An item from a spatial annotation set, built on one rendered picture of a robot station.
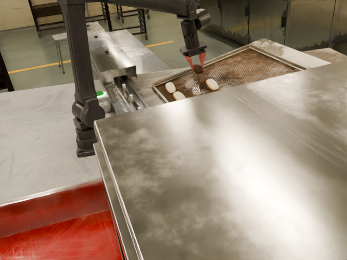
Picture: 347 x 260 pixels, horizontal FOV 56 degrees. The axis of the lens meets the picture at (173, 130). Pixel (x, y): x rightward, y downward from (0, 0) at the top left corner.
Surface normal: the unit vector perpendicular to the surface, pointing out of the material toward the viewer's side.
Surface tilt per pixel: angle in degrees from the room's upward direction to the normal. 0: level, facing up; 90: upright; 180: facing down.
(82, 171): 0
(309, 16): 91
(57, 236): 0
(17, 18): 90
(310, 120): 0
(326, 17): 90
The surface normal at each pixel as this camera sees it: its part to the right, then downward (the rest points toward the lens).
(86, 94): 0.58, 0.15
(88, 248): -0.09, -0.86
